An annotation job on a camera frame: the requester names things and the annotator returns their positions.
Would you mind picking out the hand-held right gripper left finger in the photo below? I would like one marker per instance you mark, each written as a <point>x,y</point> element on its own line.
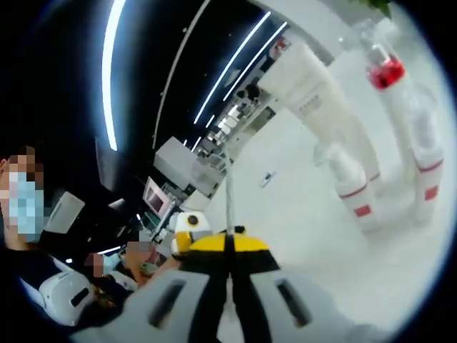
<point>171,303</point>

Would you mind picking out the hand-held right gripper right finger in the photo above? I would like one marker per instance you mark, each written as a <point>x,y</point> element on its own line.
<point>285,307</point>

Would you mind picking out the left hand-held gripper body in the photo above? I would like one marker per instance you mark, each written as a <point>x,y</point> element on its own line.
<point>193,223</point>

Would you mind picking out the green landscape skincare sachet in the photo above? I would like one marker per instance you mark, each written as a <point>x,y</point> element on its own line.
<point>230,193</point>

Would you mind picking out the small white skincare sachet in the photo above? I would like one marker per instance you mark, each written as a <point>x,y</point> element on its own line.
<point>267,178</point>

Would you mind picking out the white skincare tube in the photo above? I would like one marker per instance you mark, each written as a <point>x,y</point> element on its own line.
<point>321,107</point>

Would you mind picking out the white bottle red collar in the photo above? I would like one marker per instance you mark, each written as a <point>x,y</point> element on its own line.
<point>387,75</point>

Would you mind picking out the pink-framed monitor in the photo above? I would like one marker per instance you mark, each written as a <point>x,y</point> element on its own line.
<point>157,198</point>

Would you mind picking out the white chest-worn device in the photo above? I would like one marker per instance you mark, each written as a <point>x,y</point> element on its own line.
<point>66,296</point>

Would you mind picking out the white ceiling air conditioner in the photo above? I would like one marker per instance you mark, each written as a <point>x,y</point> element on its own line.
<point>66,212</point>

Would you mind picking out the long ceiling light strip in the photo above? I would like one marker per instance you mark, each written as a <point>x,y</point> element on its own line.
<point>110,71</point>

